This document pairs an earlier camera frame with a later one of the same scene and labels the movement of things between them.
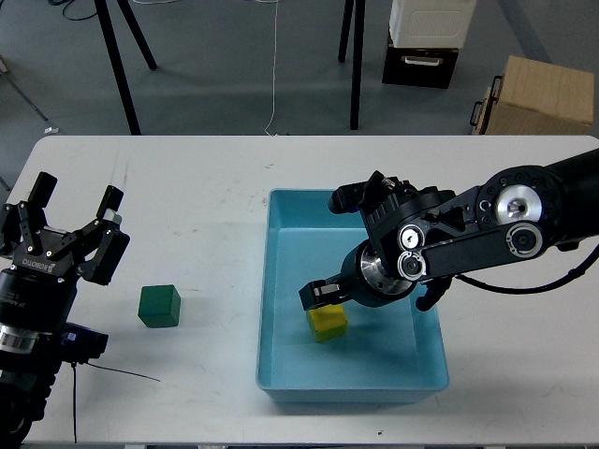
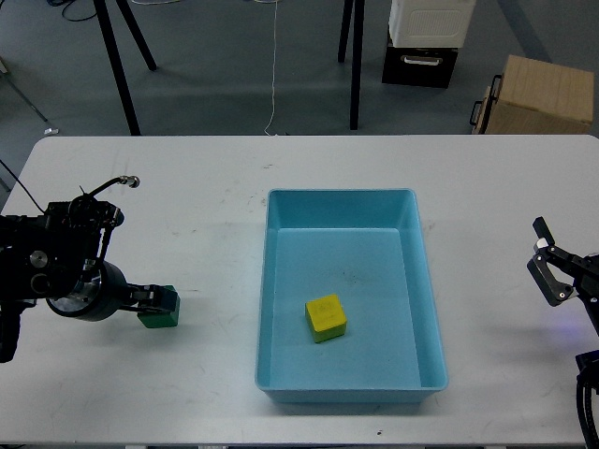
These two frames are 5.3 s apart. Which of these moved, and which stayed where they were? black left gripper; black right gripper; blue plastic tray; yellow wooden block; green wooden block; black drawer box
Moved: black right gripper; black left gripper
Stayed: yellow wooden block; green wooden block; blue plastic tray; black drawer box
